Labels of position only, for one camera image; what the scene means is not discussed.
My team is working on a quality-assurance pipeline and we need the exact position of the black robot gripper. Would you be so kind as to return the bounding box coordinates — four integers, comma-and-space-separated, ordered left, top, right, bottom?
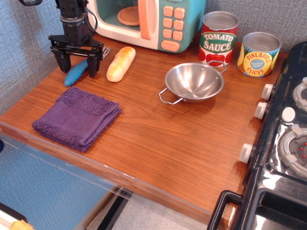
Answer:
49, 14, 104, 78

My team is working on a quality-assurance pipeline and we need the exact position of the blue handled metal fork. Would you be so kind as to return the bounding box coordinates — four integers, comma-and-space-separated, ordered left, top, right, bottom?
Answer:
64, 46, 111, 87

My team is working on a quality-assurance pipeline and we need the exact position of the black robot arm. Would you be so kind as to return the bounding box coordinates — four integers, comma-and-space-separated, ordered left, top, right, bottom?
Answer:
49, 0, 104, 77

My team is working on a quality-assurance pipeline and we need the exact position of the purple folded rag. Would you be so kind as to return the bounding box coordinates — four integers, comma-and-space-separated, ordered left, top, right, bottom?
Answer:
32, 87, 122, 152

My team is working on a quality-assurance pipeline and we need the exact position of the white stove knob middle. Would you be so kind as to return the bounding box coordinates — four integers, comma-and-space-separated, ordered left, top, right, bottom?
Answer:
254, 102, 267, 120

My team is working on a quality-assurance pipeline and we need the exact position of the white stove knob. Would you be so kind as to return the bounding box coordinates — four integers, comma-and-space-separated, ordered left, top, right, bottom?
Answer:
261, 84, 274, 101
254, 102, 267, 120
239, 143, 253, 164

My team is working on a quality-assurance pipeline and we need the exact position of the white stove knob bottom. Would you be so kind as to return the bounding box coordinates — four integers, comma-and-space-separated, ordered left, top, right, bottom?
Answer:
239, 143, 253, 164

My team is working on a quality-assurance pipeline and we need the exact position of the white stove knob top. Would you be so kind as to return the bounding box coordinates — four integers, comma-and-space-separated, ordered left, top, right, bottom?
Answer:
261, 84, 274, 101

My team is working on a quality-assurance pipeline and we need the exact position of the black toy stove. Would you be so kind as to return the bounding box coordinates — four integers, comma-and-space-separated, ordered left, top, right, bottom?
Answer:
206, 41, 307, 230

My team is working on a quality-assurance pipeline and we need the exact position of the toy bread loaf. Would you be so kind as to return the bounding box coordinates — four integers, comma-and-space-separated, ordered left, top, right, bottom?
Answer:
106, 46, 136, 82

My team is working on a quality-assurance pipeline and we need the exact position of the orange microwave turntable plate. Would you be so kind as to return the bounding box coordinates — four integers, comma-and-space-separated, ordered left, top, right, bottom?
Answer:
117, 6, 140, 26

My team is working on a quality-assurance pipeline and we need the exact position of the teal toy microwave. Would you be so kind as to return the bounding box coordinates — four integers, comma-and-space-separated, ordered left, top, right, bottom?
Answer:
87, 0, 206, 53

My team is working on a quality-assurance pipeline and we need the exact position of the tomato sauce can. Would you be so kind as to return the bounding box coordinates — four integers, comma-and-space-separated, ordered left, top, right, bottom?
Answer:
199, 11, 239, 67

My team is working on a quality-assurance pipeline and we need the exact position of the orange object bottom left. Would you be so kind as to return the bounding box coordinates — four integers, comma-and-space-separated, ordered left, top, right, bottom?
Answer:
9, 220, 34, 230

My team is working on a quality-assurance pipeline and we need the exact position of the pineapple slices can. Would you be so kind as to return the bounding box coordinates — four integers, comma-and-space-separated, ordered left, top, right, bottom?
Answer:
237, 32, 282, 78

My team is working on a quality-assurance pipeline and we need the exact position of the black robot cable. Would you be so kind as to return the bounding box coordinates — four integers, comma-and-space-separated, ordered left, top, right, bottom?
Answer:
18, 0, 98, 33

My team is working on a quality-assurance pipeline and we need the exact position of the small steel bowl with handles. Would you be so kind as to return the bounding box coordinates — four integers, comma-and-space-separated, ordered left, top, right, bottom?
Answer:
159, 60, 227, 105

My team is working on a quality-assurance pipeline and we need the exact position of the black oven door handle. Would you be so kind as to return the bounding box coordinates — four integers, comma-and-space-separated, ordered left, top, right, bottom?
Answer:
207, 190, 243, 230

